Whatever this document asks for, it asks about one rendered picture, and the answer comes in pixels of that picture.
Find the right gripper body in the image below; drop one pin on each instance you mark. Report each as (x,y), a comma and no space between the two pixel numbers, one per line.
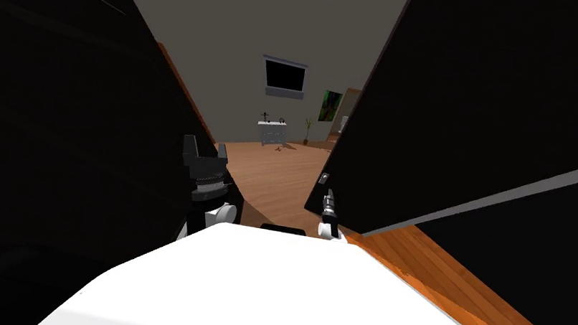
(330,205)

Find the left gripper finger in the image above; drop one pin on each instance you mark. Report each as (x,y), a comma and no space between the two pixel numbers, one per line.
(190,148)
(223,152)

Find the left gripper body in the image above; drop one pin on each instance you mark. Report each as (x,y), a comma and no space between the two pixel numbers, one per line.
(206,168)

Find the white dresser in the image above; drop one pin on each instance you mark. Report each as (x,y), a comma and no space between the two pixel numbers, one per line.
(272,132)

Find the potted plant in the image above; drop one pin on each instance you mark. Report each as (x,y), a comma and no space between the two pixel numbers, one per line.
(307,130)

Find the brown room door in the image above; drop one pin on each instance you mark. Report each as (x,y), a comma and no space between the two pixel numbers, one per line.
(349,111)

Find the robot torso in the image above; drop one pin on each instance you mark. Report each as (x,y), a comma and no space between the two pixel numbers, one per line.
(300,309)

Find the black door leaf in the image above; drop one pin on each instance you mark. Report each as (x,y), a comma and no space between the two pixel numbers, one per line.
(478,105)

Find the grey-framed black wall screen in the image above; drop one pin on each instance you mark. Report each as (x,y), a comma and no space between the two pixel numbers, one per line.
(284,76)

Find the green wall picture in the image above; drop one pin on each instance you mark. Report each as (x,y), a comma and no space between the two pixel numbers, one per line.
(330,106)

